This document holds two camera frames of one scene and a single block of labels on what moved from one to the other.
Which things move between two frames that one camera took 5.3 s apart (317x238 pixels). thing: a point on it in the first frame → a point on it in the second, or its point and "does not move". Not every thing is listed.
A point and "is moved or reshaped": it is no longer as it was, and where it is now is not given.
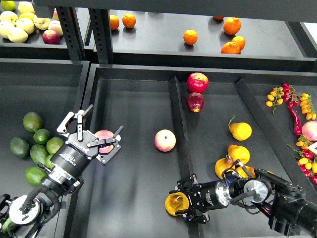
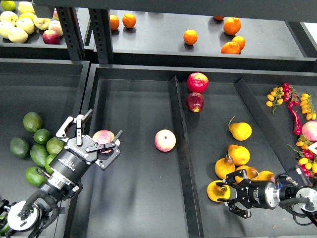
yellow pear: [176, 201] is moved or reshaped
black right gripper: [203, 197] → [264, 194]
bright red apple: [197, 82] does not move
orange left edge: [114, 22] does not move
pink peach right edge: [309, 130] does not move
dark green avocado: [42, 136] does not move
